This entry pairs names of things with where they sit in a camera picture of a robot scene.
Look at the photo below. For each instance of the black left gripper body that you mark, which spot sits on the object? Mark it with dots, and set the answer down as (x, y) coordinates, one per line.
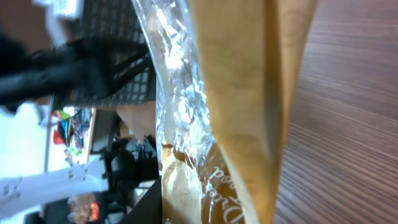
(82, 64)

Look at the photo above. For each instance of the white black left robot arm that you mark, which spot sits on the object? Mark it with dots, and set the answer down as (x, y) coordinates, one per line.
(111, 171)

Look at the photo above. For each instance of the beige bread bag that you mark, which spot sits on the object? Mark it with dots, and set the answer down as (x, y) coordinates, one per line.
(226, 76)

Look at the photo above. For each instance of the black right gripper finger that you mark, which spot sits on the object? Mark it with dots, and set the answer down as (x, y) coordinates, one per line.
(149, 208)

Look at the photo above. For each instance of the grey plastic basket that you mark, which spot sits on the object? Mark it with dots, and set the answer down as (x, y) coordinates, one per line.
(113, 20)

